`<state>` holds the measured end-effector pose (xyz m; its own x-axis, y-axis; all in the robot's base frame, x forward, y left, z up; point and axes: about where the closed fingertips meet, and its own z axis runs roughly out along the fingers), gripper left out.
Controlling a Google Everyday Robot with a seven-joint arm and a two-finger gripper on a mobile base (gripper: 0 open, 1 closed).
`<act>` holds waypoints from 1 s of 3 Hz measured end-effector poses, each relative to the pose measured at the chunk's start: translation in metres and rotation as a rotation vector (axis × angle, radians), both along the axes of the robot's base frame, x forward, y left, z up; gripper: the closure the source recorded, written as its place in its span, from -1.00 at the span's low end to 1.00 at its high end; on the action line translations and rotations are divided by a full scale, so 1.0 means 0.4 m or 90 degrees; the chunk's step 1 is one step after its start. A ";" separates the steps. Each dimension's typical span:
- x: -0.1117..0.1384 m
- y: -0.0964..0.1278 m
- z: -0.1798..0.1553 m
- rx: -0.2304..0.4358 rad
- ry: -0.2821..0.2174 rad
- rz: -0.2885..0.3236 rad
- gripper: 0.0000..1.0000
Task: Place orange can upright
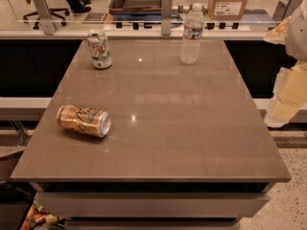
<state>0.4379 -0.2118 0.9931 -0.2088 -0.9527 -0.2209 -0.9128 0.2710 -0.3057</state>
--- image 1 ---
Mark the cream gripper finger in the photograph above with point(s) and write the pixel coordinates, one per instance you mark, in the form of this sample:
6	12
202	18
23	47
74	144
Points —
289	95
277	34

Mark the orange soda can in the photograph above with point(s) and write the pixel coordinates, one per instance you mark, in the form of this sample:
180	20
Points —
85	120

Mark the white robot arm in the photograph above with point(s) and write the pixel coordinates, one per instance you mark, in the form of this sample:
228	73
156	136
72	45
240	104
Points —
296	35

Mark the white green soda can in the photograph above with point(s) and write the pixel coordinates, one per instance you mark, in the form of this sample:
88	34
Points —
99	49

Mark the cardboard box with label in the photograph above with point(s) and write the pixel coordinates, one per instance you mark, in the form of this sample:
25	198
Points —
226	9

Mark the clear plastic water bottle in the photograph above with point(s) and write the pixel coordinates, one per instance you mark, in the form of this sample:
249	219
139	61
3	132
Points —
192	33

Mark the grey open tray box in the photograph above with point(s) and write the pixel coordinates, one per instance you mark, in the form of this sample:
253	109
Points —
137	0

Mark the black office chair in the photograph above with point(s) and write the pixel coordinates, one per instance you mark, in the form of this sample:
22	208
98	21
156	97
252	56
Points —
54	14

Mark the glass barrier panel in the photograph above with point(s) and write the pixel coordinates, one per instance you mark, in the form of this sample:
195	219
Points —
21	7

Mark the colourful snack bags bin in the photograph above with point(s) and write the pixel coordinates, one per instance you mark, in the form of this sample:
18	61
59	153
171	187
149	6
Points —
38	218

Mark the right metal glass post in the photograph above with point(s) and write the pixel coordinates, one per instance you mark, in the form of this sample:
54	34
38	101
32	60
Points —
285	8

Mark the metal glass post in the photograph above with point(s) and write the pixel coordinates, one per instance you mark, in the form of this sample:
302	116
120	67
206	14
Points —
166	16
47	25
285	8

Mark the middle metal glass post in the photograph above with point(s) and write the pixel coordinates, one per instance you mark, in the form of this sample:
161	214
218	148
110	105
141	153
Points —
166	16

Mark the left metal glass post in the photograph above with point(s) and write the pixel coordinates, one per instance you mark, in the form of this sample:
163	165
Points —
47	25

